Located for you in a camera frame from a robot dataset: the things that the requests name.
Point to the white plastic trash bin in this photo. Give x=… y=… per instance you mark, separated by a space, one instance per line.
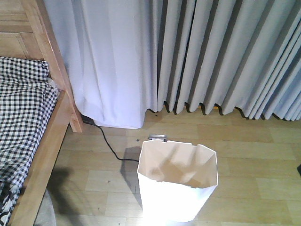
x=175 y=179

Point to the floor power outlet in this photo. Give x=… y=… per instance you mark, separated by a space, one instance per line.
x=158 y=137

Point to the grey curtain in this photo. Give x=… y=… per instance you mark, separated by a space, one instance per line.
x=124 y=57

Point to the black white checkered bedding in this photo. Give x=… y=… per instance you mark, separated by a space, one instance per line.
x=27 y=100

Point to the grey round rug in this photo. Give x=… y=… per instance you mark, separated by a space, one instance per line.
x=46 y=214

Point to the wooden bed frame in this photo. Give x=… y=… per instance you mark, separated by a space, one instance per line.
x=26 y=33

